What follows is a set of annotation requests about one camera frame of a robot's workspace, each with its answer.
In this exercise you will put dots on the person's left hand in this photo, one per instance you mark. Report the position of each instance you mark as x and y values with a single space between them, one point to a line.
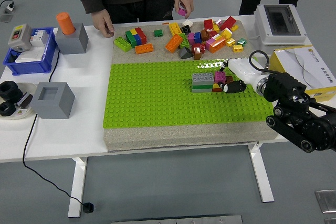
185 0

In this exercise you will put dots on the person's right hand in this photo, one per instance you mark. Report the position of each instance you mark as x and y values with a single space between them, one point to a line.
103 23

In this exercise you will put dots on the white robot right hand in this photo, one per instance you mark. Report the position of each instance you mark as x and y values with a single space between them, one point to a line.
244 70

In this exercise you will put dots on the pink square toy brick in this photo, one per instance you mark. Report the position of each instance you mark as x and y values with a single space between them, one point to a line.
220 76
210 44
191 38
182 11

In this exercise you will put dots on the lime long toy brick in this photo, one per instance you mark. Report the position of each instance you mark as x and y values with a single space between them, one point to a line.
122 43

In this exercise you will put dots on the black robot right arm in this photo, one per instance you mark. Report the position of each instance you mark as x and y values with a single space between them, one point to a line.
286 87

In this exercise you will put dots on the brown square toy brick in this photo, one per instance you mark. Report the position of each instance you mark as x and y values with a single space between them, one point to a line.
229 79
204 35
198 56

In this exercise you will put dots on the yellow small toy brick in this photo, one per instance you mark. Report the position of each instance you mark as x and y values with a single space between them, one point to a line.
237 48

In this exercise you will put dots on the black square toy brick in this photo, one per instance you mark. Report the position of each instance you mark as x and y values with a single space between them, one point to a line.
186 29

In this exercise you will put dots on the green small toy brick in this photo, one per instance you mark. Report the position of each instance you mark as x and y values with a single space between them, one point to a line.
242 41

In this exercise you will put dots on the yellow long toy brick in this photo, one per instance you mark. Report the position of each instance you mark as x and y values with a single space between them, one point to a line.
175 28

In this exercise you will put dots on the green long toy brick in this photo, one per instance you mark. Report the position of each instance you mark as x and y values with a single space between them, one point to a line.
202 86
130 37

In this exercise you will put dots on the glossy yellow toy brick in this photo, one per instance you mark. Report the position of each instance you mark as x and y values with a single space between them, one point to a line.
230 42

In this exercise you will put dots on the yellow square toy brick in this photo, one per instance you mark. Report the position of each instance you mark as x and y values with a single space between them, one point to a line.
215 86
216 27
134 32
225 33

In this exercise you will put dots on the red square toy brick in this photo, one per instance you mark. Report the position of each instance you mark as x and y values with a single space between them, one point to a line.
208 24
215 90

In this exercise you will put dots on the glossy orange long brick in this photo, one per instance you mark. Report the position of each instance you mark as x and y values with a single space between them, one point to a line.
218 45

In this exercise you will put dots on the blue square toy brick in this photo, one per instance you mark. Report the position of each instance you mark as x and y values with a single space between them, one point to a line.
197 37
137 39

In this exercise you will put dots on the small pink toy brick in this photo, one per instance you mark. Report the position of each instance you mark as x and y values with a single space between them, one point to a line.
218 22

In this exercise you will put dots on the red long toy brick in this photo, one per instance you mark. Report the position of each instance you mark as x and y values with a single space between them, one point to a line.
228 22
141 34

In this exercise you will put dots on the grey long toy brick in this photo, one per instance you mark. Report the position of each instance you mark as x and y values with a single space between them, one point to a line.
202 77
201 90

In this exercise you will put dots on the small dark green brick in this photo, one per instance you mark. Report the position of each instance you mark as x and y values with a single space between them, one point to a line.
158 33

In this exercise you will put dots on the red white toy brick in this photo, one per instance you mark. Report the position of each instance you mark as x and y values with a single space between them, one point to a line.
212 33

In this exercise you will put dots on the yellow orange toy brick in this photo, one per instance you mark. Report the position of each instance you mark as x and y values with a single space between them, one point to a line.
234 28

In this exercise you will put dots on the orange long toy brick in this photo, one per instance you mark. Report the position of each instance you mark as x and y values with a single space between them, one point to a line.
144 48
174 43

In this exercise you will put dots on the red rounded toy brick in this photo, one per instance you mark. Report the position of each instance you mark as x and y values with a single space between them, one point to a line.
196 48

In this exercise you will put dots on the dark grey sloped brick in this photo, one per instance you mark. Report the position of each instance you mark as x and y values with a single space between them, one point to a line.
185 53

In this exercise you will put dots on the green studded baseplate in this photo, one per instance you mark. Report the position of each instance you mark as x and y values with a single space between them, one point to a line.
157 98

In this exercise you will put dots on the grey cube holder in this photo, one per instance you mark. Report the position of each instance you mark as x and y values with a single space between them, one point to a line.
52 108
72 43

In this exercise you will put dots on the orange cylinder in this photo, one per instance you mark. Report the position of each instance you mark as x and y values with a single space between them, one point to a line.
65 23

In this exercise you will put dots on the white electrical distribution box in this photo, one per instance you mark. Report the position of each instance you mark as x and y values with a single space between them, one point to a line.
281 40

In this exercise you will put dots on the yellow white cardboard box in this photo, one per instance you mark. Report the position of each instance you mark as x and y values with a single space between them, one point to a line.
294 58

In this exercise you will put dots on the white circuit breaker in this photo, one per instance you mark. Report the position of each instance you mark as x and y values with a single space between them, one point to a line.
39 37

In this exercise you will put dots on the blue plastic bin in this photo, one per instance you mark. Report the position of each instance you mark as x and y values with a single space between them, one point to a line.
31 68

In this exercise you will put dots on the grey floor plate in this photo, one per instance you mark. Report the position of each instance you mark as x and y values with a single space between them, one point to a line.
5 17

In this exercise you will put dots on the white table leg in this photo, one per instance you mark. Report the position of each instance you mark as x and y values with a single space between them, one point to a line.
77 187
262 176

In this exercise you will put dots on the brown white block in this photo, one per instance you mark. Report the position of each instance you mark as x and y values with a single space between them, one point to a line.
25 100

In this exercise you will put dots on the large black nut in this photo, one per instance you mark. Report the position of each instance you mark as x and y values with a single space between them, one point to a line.
6 109
9 90

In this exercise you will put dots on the white plate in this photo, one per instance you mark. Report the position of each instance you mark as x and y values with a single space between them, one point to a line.
26 113

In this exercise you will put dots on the metal floor plate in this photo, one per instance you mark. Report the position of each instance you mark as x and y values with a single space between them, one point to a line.
326 201
330 221

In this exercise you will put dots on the grey metal floor strip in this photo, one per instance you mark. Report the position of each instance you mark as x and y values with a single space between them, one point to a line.
178 220

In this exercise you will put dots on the black plug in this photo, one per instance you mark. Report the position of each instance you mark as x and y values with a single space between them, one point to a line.
88 207

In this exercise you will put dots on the white switch panel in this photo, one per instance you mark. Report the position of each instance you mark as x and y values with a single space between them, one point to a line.
29 56

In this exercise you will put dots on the grey switch box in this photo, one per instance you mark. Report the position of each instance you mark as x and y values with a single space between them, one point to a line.
19 36

